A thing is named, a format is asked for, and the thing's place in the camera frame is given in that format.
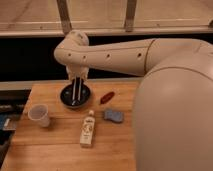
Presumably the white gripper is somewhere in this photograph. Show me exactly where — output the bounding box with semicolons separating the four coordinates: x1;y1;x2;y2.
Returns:
66;66;89;81

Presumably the black white striped eraser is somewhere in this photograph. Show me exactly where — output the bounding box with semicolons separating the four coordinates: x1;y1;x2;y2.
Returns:
72;77;82;101

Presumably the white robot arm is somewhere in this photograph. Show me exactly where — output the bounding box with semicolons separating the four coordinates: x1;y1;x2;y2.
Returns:
54;31;213;171

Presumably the dark ceramic bowl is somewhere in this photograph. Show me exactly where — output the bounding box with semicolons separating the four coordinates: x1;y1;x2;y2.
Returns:
60;84;91;109

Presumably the red chili pepper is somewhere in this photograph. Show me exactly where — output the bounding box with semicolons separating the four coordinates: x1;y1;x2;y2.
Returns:
100;92;115;104

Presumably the white small bottle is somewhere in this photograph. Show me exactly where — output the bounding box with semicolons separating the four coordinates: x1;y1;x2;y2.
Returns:
80;110;95;147

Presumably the blue sponge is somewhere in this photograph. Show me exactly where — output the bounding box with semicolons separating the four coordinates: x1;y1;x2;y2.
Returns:
104;109;124;123

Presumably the wooden table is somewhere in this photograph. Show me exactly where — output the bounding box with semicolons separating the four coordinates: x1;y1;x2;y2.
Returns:
1;81;137;171

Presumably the left metal window post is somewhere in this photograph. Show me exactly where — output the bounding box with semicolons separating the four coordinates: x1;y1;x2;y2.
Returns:
56;0;72;35

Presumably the metal window post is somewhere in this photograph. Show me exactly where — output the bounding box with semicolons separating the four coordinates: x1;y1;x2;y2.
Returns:
56;0;72;35
124;0;137;32

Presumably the right metal window post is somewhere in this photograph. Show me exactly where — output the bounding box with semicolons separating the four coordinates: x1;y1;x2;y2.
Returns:
124;0;137;32

